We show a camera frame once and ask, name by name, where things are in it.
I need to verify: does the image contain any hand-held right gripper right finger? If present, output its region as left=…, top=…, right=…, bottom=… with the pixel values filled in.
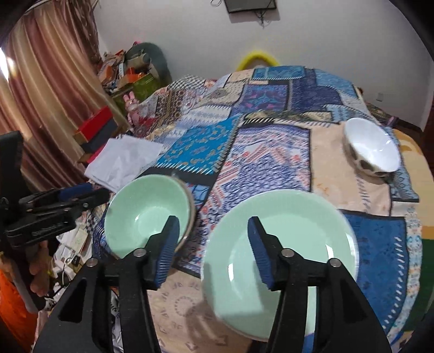
left=247, top=216, right=389, bottom=353

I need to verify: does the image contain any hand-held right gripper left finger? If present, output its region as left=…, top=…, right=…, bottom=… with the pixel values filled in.
left=32, top=215, right=180, bottom=353

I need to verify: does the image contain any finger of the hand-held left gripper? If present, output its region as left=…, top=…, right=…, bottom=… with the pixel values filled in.
left=30, top=188, right=111, bottom=218
left=18, top=184, right=95, bottom=208

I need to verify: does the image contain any green bowl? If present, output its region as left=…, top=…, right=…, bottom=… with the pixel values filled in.
left=103, top=174, right=196, bottom=260

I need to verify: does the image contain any green plate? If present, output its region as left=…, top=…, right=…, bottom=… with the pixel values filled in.
left=201, top=190, right=360, bottom=342

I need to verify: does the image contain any person's left hand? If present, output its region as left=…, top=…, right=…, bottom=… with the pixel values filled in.
left=29, top=241, right=58, bottom=297

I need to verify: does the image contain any white paper card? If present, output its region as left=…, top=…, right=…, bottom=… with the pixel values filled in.
left=72, top=227, right=89, bottom=249

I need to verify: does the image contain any white folded cloth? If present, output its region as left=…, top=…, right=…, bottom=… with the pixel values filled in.
left=84, top=135, right=165, bottom=195

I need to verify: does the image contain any dark grey box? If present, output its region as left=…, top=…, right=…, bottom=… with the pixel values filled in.
left=81, top=121, right=120, bottom=154

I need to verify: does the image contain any red box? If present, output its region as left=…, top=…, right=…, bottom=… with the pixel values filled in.
left=75, top=106, right=114, bottom=141

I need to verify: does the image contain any person's orange clothing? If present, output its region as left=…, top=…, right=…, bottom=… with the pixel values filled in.
left=0, top=268, right=39, bottom=352

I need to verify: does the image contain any patchwork printed blanket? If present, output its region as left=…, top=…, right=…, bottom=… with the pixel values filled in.
left=91, top=66, right=424, bottom=353

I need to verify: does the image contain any pink doll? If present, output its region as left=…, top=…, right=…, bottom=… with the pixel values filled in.
left=124, top=93, right=140, bottom=120

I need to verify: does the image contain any brown curtain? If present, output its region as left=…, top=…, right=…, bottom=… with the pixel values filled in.
left=0, top=0, right=131, bottom=197

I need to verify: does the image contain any green patterned box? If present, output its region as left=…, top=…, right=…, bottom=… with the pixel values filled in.
left=113, top=73, right=161, bottom=106

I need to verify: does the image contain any pile of cardboard clutter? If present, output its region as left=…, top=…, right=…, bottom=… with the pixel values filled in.
left=98, top=49, right=153, bottom=89

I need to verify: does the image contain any white spotted bowl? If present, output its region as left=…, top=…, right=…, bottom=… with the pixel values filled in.
left=343, top=118, right=401, bottom=177

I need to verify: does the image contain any grey-green round cushion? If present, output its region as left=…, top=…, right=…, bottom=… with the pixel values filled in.
left=125, top=42, right=172, bottom=85

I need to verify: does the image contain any yellow ring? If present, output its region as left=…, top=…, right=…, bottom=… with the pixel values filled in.
left=236, top=49, right=280, bottom=72

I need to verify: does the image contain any wall television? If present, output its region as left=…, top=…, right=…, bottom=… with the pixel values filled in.
left=224, top=0, right=278, bottom=14

